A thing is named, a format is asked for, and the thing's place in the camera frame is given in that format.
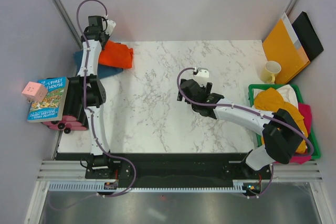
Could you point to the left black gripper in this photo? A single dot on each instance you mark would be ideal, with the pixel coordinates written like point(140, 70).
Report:
point(107, 36)

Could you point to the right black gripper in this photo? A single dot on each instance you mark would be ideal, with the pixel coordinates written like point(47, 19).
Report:
point(207, 88)

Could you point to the orange t-shirt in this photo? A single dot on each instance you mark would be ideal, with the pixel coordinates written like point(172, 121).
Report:
point(116, 55)

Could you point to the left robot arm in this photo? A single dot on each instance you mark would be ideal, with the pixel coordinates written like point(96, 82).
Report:
point(93, 94)

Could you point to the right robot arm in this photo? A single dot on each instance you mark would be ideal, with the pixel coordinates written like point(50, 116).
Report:
point(278, 129)

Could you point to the folded blue t-shirt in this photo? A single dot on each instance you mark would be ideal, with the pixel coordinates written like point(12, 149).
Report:
point(103, 71)

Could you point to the mustard yellow t-shirt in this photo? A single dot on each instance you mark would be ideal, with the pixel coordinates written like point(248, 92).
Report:
point(271, 100)

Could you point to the yellow mug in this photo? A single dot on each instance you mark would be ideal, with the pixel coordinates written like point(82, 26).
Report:
point(269, 72)

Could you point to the pink cube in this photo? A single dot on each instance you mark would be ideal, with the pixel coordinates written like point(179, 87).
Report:
point(34, 92)

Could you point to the blue treehouse book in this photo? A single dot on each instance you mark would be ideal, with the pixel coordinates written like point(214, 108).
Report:
point(52, 106)

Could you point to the black pink roller organizer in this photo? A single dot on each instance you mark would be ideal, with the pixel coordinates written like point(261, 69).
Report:
point(73, 117)

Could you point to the white t-shirt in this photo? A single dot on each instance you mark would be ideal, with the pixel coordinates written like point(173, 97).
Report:
point(287, 92)

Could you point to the orange folder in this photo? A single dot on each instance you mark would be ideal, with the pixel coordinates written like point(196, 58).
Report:
point(283, 46)

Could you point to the magenta t-shirt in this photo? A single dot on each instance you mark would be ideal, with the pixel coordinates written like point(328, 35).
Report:
point(305, 111)

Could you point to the black flat box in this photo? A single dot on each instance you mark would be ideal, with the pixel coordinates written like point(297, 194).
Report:
point(307, 36)

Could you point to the green plastic tray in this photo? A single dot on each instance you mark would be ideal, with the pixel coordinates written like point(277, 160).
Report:
point(316, 154)

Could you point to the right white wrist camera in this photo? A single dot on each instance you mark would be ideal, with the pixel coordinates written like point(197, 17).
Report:
point(201, 76)

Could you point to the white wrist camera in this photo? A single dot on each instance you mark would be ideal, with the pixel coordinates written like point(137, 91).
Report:
point(109, 27)
point(201, 76)

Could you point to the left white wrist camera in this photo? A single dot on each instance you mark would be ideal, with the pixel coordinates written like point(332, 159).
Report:
point(109, 27)

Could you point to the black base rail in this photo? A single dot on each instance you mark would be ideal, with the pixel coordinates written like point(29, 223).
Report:
point(181, 170)

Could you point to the white slotted cable duct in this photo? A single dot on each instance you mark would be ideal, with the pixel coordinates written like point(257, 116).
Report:
point(109, 186)

